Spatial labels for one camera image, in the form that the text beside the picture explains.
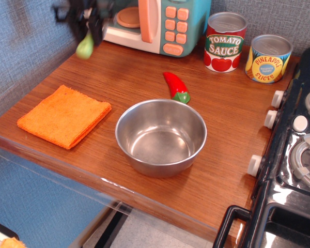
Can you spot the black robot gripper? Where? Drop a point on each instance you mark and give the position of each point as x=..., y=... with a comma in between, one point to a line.
x=78, y=13

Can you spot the green handled grey spatula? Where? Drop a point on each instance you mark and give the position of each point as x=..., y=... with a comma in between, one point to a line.
x=85, y=48

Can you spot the red toy chili pepper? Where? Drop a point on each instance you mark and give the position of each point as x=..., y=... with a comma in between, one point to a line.
x=177, y=87

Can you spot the teal toy microwave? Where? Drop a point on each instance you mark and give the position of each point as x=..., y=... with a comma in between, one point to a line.
x=171, y=28

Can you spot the orange folded cloth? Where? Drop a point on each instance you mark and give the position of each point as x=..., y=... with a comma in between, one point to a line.
x=65, y=117

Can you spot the stainless steel bowl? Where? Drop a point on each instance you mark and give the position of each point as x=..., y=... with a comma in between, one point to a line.
x=161, y=137

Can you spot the tomato sauce can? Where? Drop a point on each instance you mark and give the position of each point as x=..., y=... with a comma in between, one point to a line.
x=224, y=41

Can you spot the pineapple slices can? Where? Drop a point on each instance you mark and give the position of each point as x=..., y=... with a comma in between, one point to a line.
x=268, y=58

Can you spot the white stove knob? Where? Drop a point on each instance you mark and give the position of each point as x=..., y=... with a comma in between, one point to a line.
x=277, y=98
x=270, y=119
x=254, y=165

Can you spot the orange object at corner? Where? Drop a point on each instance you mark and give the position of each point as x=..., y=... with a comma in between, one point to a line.
x=12, y=243

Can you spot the white stove button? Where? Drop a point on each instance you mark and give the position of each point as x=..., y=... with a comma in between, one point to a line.
x=300, y=123

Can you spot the black toy stove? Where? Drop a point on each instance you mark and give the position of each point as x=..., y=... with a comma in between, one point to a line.
x=280, y=212

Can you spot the black oven door handle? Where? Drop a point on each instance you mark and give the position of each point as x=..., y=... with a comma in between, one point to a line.
x=232, y=213

